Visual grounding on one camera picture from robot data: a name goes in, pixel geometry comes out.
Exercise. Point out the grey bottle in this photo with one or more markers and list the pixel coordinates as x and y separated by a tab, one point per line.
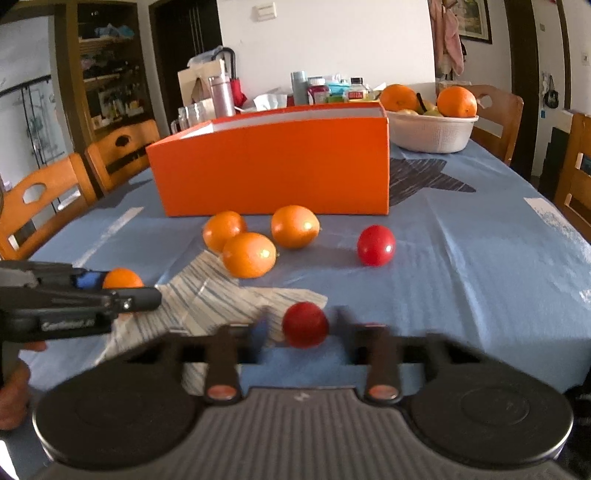
299	87

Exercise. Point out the wooden chair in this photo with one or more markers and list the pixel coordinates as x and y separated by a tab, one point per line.
496	120
577	175
51	203
122	159

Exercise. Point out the blue printed tablecloth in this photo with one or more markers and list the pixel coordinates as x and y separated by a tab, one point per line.
461	277

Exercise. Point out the pink hanging clothes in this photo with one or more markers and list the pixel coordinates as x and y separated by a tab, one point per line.
448	37

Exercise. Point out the wooden shelf cabinet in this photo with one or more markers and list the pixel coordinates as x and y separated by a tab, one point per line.
111	92

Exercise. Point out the framed wall picture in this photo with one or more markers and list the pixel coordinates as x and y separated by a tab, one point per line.
474	21

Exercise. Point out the teal wet wipes pack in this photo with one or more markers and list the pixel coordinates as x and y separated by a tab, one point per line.
338	87

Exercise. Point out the clear glass mug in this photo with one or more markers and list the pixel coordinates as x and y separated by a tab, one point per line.
191	116

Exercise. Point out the red folded umbrella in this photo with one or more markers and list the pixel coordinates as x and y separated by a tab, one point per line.
238	92

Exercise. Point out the orange cardboard box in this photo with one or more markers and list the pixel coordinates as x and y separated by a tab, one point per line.
277	170

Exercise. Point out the orange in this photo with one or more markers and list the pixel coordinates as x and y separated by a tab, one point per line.
457	101
121	279
249	254
224	230
295	227
399	98

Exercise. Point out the black hanging bag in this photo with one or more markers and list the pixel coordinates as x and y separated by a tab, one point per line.
551	97

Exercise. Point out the white plastic basket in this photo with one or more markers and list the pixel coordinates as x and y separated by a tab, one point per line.
429	136

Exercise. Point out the pink thermos bottle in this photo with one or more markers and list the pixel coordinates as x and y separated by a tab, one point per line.
222	99

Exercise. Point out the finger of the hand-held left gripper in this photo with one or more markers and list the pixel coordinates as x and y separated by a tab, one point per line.
138	298
90	280

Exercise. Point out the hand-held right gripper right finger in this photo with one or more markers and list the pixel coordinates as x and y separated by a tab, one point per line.
381	360

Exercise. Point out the red tomato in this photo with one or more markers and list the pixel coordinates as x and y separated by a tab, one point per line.
304	324
376	245

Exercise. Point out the person's left hand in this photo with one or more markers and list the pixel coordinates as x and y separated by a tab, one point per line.
16	401

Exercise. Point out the white tissue pack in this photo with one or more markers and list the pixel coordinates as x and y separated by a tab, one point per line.
270	100

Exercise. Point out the red label jar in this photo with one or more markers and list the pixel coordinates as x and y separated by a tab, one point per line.
317	92

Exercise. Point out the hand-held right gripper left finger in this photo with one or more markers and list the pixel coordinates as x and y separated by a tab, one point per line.
226	355

